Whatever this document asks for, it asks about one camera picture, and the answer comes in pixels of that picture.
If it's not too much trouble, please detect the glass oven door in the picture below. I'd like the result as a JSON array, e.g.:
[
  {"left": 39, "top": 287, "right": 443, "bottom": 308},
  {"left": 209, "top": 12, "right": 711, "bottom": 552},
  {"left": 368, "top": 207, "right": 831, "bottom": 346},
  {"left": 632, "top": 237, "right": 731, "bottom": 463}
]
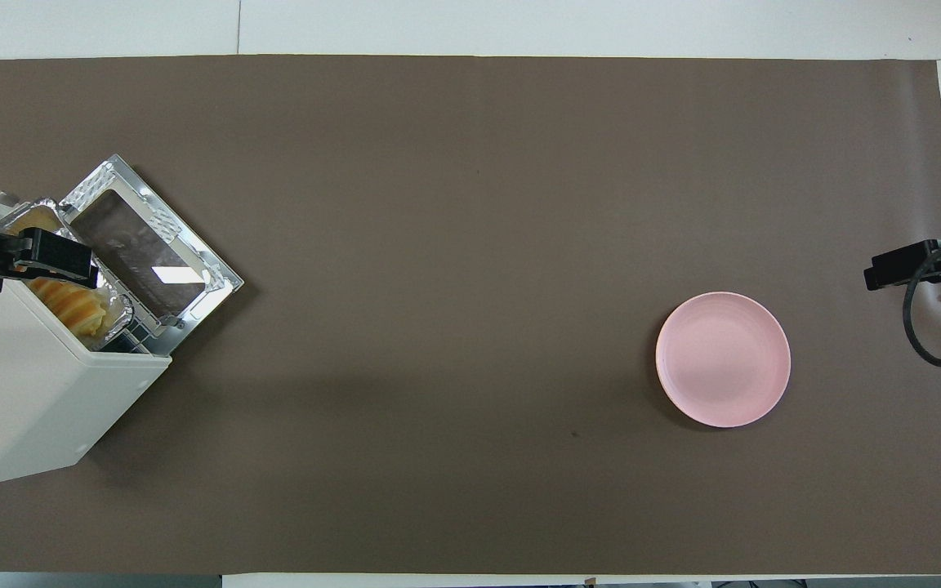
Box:
[{"left": 58, "top": 154, "right": 244, "bottom": 340}]

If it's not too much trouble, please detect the golden sliced bread loaf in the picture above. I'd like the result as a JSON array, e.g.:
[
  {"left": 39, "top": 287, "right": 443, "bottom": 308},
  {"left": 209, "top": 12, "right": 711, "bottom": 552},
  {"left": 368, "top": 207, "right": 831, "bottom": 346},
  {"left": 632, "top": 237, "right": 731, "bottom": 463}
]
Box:
[{"left": 7, "top": 208, "right": 109, "bottom": 338}]

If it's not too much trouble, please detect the brown table mat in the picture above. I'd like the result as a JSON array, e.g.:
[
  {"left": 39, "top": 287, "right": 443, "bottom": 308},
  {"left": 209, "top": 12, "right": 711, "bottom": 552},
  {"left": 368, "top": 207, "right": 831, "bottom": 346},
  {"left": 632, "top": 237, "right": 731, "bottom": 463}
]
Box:
[{"left": 0, "top": 55, "right": 941, "bottom": 575}]

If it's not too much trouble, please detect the aluminium foil tray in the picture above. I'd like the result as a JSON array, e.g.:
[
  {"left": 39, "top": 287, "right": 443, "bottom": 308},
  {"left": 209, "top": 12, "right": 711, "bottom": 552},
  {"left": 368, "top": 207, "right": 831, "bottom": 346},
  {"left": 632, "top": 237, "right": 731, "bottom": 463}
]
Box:
[{"left": 0, "top": 196, "right": 138, "bottom": 352}]

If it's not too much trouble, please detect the pink round plate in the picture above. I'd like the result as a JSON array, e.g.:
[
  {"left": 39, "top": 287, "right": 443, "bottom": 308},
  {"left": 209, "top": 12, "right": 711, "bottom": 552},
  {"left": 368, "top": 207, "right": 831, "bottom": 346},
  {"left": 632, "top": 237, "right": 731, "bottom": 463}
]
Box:
[{"left": 655, "top": 292, "right": 792, "bottom": 428}]

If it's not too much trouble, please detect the white toaster oven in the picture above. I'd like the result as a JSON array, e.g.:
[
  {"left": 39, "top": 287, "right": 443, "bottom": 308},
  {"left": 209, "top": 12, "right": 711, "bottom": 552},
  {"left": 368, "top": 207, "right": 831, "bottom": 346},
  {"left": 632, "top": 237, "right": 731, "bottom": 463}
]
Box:
[{"left": 0, "top": 173, "right": 173, "bottom": 489}]

